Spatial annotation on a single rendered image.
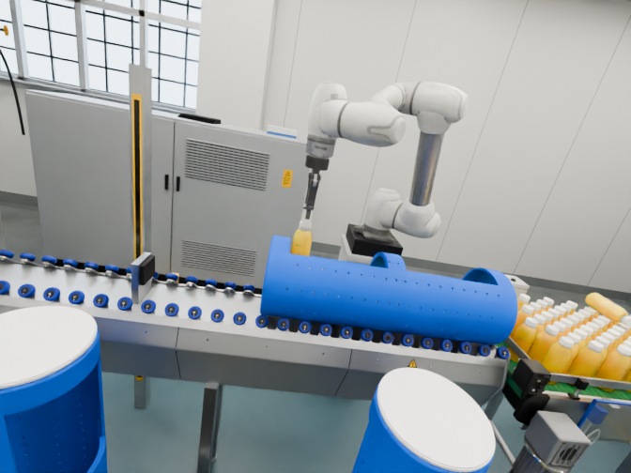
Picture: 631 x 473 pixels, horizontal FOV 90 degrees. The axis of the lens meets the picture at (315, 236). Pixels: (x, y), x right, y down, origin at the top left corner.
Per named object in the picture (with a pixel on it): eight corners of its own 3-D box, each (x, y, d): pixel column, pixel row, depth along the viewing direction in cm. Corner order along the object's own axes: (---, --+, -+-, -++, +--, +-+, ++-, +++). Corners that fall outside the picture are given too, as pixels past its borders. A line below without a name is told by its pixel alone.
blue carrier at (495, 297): (265, 286, 131) (274, 223, 121) (461, 313, 140) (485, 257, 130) (255, 331, 105) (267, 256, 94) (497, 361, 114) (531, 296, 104)
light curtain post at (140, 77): (139, 398, 178) (135, 65, 119) (150, 399, 178) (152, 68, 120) (133, 407, 172) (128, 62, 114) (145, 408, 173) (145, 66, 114)
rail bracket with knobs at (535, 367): (505, 375, 115) (516, 353, 111) (523, 377, 116) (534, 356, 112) (523, 398, 106) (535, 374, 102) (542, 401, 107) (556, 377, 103)
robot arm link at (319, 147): (307, 135, 92) (303, 156, 94) (337, 141, 93) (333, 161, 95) (307, 133, 101) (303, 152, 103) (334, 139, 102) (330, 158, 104)
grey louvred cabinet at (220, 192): (83, 244, 326) (71, 94, 276) (288, 275, 346) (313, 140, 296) (42, 267, 275) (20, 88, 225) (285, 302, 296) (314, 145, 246)
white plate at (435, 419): (497, 404, 82) (496, 407, 83) (396, 352, 94) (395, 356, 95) (493, 500, 59) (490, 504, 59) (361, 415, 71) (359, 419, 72)
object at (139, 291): (145, 288, 119) (145, 251, 113) (156, 290, 119) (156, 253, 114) (131, 303, 109) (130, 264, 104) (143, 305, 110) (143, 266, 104)
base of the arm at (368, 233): (348, 226, 188) (351, 217, 186) (383, 231, 192) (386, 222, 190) (357, 237, 171) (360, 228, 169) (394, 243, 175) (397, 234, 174)
